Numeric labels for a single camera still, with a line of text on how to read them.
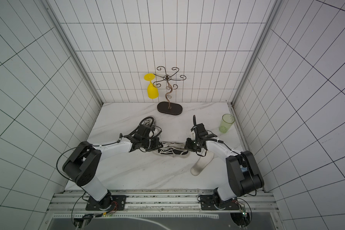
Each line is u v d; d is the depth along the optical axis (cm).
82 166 46
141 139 72
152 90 96
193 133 85
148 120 76
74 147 90
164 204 74
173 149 85
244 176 43
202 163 86
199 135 71
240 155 47
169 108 114
